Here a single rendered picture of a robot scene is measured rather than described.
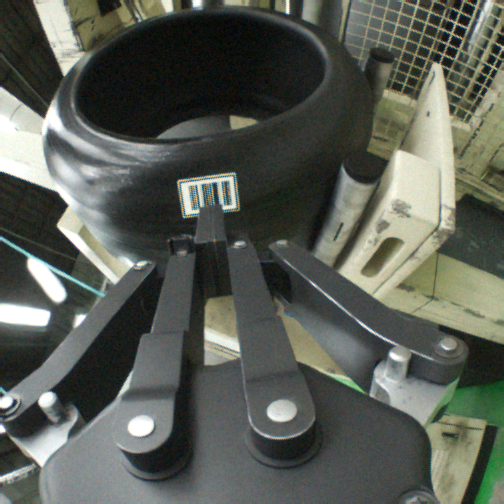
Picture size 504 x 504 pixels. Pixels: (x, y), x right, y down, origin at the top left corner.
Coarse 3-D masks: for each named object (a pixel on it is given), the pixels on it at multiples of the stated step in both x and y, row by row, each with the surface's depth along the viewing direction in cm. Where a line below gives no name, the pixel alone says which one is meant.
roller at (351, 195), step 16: (352, 160) 32; (368, 160) 32; (352, 176) 32; (368, 176) 32; (336, 192) 36; (352, 192) 34; (368, 192) 34; (336, 208) 38; (352, 208) 36; (336, 224) 40; (352, 224) 40; (320, 240) 47; (336, 240) 44; (320, 256) 50; (336, 256) 49
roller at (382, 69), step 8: (376, 48) 44; (368, 56) 45; (376, 56) 43; (384, 56) 43; (392, 56) 43; (368, 64) 46; (376, 64) 44; (384, 64) 44; (392, 64) 44; (368, 72) 47; (376, 72) 46; (384, 72) 45; (368, 80) 48; (376, 80) 47; (384, 80) 47; (376, 88) 49; (384, 88) 49; (376, 96) 50; (376, 104) 52; (376, 112) 55
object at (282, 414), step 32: (256, 256) 13; (256, 288) 11; (256, 320) 8; (256, 352) 7; (288, 352) 7; (256, 384) 6; (288, 384) 6; (256, 416) 5; (288, 416) 5; (256, 448) 5; (288, 448) 5
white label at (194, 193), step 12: (180, 180) 32; (192, 180) 32; (204, 180) 33; (216, 180) 33; (228, 180) 33; (180, 192) 33; (192, 192) 33; (204, 192) 33; (216, 192) 33; (228, 192) 33; (192, 204) 33; (204, 204) 33; (216, 204) 34; (228, 204) 34; (192, 216) 34
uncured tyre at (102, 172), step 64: (128, 64) 60; (192, 64) 69; (256, 64) 69; (320, 64) 57; (64, 128) 36; (128, 128) 70; (256, 128) 34; (320, 128) 35; (64, 192) 37; (128, 192) 33; (256, 192) 34; (320, 192) 38; (128, 256) 45
